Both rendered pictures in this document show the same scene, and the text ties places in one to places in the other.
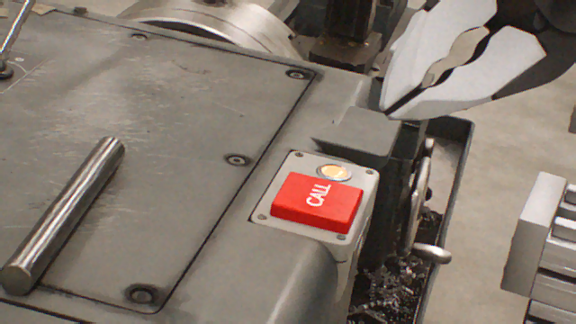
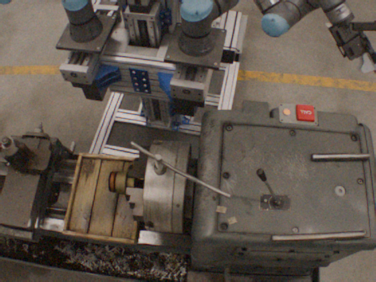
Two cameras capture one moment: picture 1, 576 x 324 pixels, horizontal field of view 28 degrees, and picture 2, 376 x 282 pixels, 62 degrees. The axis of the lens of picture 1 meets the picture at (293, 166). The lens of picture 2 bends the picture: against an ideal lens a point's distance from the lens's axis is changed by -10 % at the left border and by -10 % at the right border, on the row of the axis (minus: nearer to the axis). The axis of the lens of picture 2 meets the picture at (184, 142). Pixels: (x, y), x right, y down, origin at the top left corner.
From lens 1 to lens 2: 1.43 m
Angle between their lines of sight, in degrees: 68
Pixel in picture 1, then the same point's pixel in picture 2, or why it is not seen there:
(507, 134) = not seen: outside the picture
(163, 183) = (313, 145)
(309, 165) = (286, 117)
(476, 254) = not seen: outside the picture
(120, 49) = (240, 176)
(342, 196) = (303, 107)
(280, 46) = (168, 146)
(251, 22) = (166, 154)
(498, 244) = not seen: outside the picture
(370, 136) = (260, 106)
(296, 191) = (307, 116)
